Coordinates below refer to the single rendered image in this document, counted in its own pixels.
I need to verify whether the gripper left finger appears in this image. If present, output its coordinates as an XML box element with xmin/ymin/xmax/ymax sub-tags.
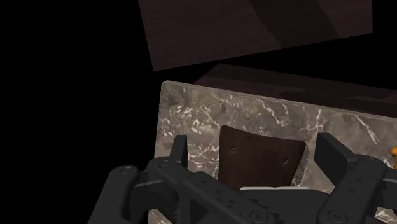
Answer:
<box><xmin>87</xmin><ymin>134</ymin><xmax>279</xmax><ymax>224</ymax></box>

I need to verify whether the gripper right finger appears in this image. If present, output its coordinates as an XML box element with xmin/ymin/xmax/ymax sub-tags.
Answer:
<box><xmin>314</xmin><ymin>132</ymin><xmax>397</xmax><ymax>224</ymax></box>

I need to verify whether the small orange object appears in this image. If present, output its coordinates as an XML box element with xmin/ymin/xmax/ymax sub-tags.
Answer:
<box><xmin>389</xmin><ymin>146</ymin><xmax>397</xmax><ymax>170</ymax></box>

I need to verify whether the dark brown riveted slab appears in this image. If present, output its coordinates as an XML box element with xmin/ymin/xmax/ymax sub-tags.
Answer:
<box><xmin>218</xmin><ymin>125</ymin><xmax>307</xmax><ymax>191</ymax></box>

